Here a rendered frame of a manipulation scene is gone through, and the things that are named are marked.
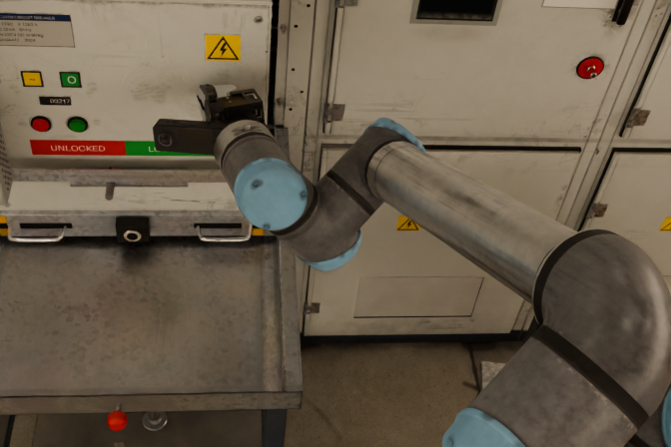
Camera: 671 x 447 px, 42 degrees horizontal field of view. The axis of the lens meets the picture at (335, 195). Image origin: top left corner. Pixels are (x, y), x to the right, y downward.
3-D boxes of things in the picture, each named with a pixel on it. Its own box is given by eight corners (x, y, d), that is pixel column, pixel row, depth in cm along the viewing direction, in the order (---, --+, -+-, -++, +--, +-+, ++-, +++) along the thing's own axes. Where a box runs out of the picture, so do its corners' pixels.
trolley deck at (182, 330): (301, 408, 154) (303, 390, 149) (-69, 416, 147) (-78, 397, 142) (287, 147, 201) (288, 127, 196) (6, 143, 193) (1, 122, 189)
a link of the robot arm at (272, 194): (275, 247, 119) (227, 207, 113) (250, 202, 129) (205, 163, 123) (326, 202, 118) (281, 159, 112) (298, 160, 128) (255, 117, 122)
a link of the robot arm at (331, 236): (385, 229, 127) (335, 181, 119) (331, 288, 126) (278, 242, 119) (354, 205, 134) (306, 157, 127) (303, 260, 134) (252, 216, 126)
